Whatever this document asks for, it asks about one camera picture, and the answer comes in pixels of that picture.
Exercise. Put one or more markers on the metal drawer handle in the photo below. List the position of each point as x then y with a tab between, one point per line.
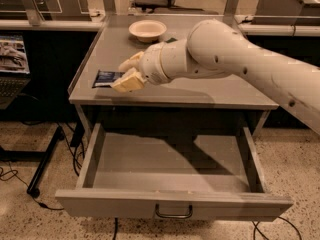
173	212

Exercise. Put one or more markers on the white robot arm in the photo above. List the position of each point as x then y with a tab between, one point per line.
212	49

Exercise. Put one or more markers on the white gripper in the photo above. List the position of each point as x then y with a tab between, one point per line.
150	63

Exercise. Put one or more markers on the white paper bowl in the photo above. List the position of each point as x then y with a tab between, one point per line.
147	31

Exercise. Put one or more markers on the blue rxbar blueberry bar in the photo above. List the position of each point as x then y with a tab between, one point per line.
104	79

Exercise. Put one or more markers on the black desk leg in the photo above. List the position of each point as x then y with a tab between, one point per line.
33	189

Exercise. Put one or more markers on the laptop on left desk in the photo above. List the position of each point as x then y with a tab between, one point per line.
14	68

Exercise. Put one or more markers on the grey metal table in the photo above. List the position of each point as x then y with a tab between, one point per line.
114	44

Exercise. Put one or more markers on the green yellow sponge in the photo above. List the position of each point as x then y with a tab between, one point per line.
171	40

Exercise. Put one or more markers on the open grey top drawer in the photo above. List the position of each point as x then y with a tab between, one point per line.
124	175

